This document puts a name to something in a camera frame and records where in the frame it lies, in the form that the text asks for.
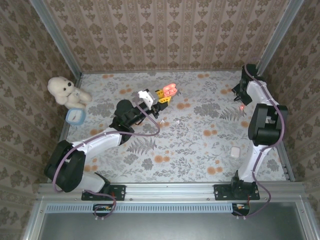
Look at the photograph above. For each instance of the pink earbud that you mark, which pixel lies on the pink earbud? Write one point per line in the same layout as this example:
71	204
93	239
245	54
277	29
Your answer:
241	108

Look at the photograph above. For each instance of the aluminium mounting rail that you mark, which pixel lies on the aluminium mounting rail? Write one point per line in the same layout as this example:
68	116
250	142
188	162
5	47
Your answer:
170	191

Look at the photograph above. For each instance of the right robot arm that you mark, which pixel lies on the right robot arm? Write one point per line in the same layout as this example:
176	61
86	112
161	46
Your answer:
265	130

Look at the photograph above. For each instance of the pink earbud charging case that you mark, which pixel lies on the pink earbud charging case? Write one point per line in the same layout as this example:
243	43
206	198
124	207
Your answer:
168	88

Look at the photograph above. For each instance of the white teddy bear plush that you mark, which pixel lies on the white teddy bear plush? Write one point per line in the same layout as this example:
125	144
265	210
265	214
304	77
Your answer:
61	87

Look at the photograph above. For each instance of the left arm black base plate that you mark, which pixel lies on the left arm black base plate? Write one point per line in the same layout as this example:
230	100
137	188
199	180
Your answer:
117	192

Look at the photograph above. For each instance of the aluminium frame corner post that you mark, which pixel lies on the aluminium frame corner post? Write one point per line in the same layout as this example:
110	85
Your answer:
280	37
56	37

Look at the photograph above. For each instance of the aluminium table side rail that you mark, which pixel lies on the aluminium table side rail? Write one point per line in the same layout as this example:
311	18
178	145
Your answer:
287	172
64	130

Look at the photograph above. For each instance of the grey metal panel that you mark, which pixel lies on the grey metal panel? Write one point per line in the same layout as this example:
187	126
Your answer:
170	225

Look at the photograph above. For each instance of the aluminium table back rail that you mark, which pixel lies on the aluminium table back rail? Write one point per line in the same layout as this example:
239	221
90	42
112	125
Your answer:
170	71

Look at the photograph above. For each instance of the blue square clock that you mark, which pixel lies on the blue square clock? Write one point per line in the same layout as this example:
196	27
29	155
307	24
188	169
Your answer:
75	117

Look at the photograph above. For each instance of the white earbud charging case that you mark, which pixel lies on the white earbud charging case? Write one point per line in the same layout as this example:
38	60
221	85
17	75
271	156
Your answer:
235	151

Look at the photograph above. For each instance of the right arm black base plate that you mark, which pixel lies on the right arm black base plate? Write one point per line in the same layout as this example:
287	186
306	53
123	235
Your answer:
221	192

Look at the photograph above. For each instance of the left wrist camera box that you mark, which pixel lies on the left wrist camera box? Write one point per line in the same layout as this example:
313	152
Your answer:
147	97

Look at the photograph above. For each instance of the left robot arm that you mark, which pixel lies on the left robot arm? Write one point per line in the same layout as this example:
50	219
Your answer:
100	142

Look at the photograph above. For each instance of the white earbud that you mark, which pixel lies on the white earbud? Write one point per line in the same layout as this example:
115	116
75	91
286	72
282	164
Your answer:
163	123
177	122

